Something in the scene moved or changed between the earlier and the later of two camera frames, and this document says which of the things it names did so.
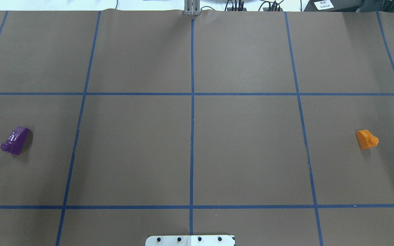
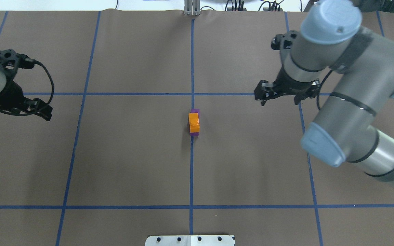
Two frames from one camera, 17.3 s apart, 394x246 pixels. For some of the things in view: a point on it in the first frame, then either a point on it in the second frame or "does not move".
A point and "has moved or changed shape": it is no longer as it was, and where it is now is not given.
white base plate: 189,240 does not move
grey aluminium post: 192,7 does not move
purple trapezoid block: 16,140 → 195,111
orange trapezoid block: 365,139 has moved or changed shape
